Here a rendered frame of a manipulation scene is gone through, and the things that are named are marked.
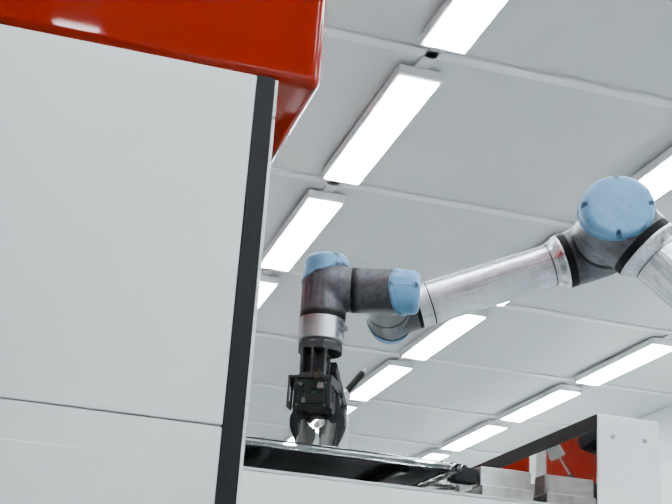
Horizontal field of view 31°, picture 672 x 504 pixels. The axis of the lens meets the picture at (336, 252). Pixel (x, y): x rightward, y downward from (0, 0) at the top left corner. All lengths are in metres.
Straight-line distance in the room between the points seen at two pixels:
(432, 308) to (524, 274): 0.17
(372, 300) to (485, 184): 3.41
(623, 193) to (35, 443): 1.12
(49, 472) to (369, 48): 3.29
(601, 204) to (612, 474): 0.50
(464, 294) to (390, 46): 2.30
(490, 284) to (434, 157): 3.04
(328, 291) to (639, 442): 0.56
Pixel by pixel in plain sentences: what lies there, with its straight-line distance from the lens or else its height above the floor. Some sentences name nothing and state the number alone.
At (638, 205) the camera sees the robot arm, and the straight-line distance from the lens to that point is 2.01.
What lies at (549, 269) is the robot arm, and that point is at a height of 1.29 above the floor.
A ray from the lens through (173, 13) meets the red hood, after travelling 1.41.
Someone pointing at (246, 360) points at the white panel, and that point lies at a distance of 1.28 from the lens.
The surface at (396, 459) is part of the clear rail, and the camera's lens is 1.74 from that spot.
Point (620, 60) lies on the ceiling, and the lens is 4.43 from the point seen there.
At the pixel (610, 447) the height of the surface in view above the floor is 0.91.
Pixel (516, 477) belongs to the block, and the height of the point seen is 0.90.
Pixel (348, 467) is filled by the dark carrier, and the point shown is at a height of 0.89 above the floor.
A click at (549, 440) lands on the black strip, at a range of 1.83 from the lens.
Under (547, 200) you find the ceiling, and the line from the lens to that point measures 5.52.
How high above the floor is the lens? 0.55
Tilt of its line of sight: 21 degrees up
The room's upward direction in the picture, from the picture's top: 4 degrees clockwise
